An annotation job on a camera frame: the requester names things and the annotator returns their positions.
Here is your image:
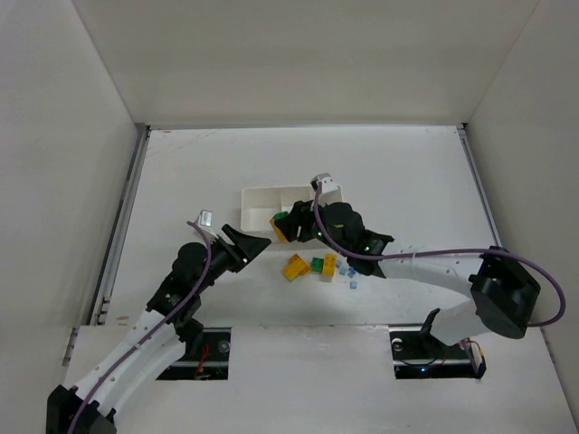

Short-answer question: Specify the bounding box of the green lego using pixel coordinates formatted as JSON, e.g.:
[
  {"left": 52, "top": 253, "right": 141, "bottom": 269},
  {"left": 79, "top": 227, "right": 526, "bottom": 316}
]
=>
[{"left": 272, "top": 211, "right": 289, "bottom": 222}]

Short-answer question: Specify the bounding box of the yellow long lego brick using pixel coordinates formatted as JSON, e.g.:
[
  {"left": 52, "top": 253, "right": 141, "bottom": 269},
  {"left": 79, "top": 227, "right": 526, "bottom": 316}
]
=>
[{"left": 270, "top": 216, "right": 288, "bottom": 243}]

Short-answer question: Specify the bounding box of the green small lego brick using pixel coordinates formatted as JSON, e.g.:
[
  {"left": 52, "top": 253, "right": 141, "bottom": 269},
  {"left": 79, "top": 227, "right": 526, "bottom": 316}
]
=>
[{"left": 310, "top": 257, "right": 324, "bottom": 273}]

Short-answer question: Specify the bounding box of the yellow curved lego brick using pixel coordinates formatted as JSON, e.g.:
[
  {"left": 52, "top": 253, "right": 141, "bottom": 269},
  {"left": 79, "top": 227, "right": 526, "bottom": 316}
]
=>
[{"left": 320, "top": 253, "right": 337, "bottom": 282}]

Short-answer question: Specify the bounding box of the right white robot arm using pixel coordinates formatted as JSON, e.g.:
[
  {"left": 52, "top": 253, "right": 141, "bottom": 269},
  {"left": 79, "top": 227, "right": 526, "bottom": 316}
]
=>
[{"left": 271, "top": 201, "right": 540, "bottom": 346}]

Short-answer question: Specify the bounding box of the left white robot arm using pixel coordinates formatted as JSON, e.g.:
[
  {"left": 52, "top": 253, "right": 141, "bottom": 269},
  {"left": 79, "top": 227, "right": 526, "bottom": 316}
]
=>
[{"left": 45, "top": 223, "right": 271, "bottom": 433}]

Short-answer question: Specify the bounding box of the yellow lego cluster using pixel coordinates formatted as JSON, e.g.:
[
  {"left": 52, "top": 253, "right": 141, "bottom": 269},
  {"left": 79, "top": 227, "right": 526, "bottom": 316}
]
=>
[{"left": 282, "top": 254, "right": 311, "bottom": 282}]

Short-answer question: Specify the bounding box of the white divided sorting tray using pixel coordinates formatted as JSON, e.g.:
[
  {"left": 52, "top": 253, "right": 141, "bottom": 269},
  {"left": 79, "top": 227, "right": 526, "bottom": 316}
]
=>
[{"left": 241, "top": 185, "right": 315, "bottom": 234}]

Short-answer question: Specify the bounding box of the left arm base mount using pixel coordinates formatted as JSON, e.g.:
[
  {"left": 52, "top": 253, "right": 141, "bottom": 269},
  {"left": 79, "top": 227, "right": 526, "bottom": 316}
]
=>
[{"left": 157, "top": 319, "right": 232, "bottom": 382}]

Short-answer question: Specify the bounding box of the left aluminium frame rail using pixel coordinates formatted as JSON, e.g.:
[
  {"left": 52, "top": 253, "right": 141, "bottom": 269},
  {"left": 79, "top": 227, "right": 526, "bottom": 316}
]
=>
[{"left": 81, "top": 123, "right": 151, "bottom": 326}]

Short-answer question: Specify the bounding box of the aluminium frame rail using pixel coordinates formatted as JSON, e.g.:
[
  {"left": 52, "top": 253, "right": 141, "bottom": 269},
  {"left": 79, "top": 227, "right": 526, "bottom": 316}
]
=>
[
  {"left": 456, "top": 122, "right": 527, "bottom": 322},
  {"left": 81, "top": 123, "right": 151, "bottom": 326}
]

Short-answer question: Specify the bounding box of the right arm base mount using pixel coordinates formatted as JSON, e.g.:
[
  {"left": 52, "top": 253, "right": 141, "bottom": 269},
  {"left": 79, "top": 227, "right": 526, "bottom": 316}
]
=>
[{"left": 389, "top": 308, "right": 487, "bottom": 380}]

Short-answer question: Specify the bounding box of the right aluminium frame rail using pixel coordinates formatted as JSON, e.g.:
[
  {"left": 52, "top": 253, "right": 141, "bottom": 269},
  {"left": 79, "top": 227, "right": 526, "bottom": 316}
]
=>
[{"left": 456, "top": 122, "right": 527, "bottom": 322}]

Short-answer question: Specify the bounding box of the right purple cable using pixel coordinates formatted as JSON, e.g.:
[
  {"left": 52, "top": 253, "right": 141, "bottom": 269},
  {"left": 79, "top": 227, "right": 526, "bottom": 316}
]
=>
[{"left": 311, "top": 182, "right": 566, "bottom": 327}]

